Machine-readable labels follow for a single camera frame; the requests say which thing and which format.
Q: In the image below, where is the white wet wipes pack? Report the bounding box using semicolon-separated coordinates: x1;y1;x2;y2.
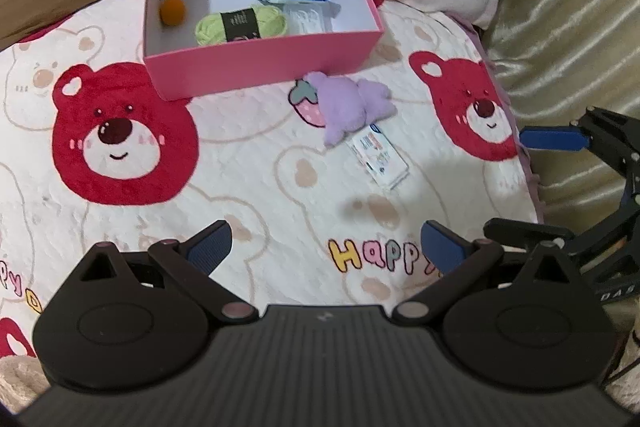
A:
348;124;409;190

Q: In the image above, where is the red bear bed sheet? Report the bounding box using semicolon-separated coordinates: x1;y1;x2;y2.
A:
0;0;549;413

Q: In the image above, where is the purple plush toy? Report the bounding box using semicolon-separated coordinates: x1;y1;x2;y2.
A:
304;72;397;147

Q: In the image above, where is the pink cardboard box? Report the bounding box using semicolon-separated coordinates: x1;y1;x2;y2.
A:
142;0;383;101

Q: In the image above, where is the green yarn ball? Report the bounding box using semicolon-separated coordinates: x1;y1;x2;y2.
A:
194;5;288;46

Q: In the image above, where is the white clear plastic packet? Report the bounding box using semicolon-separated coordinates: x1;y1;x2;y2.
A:
281;1;342;36

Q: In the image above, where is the orange pompom keychain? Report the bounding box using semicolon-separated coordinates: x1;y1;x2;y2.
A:
158;0;186;27

